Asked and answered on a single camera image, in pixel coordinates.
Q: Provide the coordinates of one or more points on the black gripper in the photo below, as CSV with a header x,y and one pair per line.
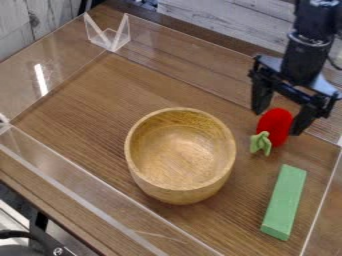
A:
x,y
318,92

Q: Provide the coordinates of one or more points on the red plush strawberry toy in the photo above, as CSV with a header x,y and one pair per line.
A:
x,y
271,131

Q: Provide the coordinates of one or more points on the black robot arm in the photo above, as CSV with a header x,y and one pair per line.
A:
x,y
294,75

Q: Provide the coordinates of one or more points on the wooden bowl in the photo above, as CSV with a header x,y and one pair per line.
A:
x,y
180,152

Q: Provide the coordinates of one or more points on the green rectangular block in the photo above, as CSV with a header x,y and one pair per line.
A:
x,y
282,208

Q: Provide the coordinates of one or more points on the clear acrylic corner bracket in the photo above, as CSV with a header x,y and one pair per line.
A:
x,y
108,38

